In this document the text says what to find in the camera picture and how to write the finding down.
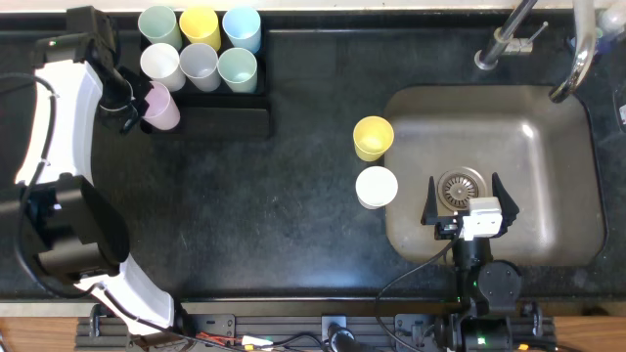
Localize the blue soap bottle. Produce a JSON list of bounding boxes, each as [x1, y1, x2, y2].
[[568, 5, 626, 59]]

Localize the grey cup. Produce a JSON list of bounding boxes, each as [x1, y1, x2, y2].
[[179, 42, 222, 93]]

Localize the white cup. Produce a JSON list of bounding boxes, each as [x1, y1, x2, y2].
[[140, 42, 187, 93], [354, 165, 399, 210]]

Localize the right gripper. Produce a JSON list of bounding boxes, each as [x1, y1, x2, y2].
[[421, 171, 520, 242]]

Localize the mounting rail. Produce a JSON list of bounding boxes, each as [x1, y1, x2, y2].
[[75, 302, 559, 352]]

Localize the steel sink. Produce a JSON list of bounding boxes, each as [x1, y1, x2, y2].
[[382, 85, 607, 268]]

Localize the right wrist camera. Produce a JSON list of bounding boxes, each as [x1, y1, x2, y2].
[[461, 196, 504, 242]]

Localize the blue cup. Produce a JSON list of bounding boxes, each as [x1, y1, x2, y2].
[[222, 7, 262, 55]]

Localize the yellow cup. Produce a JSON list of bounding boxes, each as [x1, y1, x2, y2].
[[178, 6, 222, 53], [352, 115, 395, 163]]

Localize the steel tap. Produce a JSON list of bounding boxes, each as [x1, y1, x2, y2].
[[472, 0, 598, 105]]

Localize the pink cup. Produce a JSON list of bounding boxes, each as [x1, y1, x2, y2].
[[141, 80, 182, 132]]

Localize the green cup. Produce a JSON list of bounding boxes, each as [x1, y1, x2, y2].
[[137, 5, 184, 52], [217, 47, 259, 95]]

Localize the black tray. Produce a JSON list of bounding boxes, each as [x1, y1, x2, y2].
[[138, 12, 273, 141]]

